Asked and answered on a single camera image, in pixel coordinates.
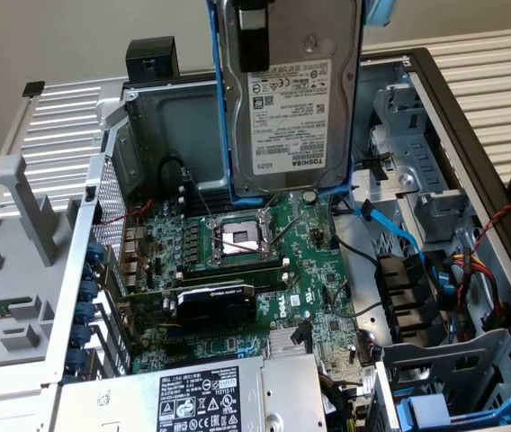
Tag thin red wire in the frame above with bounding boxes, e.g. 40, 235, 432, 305
102, 199, 156, 256

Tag green Dell motherboard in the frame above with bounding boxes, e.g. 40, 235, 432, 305
118, 182, 376, 392

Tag silver optical drive bay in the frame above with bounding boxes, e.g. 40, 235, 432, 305
349, 83, 477, 247

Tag grey plastic parts rack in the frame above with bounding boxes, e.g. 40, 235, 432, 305
0, 155, 81, 374

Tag short black cable loop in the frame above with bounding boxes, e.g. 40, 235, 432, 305
157, 154, 192, 193

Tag empty blue disk carrier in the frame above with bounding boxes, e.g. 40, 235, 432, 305
394, 376, 511, 429

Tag CPU socket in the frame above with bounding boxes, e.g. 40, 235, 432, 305
208, 211, 283, 267

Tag hard disk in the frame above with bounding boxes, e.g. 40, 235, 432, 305
207, 0, 365, 209

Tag braided power cable bundle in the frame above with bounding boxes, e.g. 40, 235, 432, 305
318, 372, 367, 432

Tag black plastic bracket box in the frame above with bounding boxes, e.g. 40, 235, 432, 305
124, 37, 181, 86

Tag black cable with plug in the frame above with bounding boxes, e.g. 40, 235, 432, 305
291, 319, 315, 356

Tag thin black looped wire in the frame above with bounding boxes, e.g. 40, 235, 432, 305
327, 277, 385, 320

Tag black cable strap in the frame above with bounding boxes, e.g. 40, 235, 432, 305
362, 151, 395, 182

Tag open metal PC case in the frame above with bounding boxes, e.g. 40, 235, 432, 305
41, 47, 511, 432

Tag black case cable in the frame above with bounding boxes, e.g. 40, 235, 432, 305
326, 193, 390, 271

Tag white label tag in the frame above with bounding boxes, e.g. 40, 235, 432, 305
356, 366, 377, 398

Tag metal socket cover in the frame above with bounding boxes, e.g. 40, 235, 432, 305
258, 202, 302, 235

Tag thin metal locking lever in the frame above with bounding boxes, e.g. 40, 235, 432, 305
217, 209, 309, 257
182, 168, 215, 224

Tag multicolour disk power wire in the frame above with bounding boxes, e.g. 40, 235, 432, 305
449, 250, 511, 328

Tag black RAM slot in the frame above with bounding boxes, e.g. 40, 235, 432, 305
178, 197, 232, 215
181, 274, 289, 293
178, 186, 230, 203

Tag blue expansion card retainer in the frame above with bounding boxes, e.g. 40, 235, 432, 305
67, 239, 107, 375

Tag silver finned heatsink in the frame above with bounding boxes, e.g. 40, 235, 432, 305
266, 327, 307, 359

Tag black graphics card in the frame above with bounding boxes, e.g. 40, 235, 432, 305
120, 281, 259, 335

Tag black plastic cable shroud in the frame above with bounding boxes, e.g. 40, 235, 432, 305
373, 253, 448, 348

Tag silver power supply unit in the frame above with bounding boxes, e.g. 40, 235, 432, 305
55, 353, 328, 432

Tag blue SATA wire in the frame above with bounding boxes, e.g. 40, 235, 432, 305
361, 202, 458, 299

